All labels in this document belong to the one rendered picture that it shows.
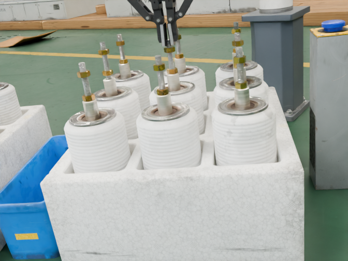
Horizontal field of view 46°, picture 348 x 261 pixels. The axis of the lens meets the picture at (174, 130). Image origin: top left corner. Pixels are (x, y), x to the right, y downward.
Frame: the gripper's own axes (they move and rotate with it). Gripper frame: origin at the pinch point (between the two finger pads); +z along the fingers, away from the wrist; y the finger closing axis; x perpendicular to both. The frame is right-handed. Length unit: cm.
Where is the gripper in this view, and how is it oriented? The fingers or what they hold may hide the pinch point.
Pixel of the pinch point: (167, 33)
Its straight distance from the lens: 72.6
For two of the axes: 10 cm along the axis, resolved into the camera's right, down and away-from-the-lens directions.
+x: 1.6, -4.0, 9.0
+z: 1.2, 9.2, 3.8
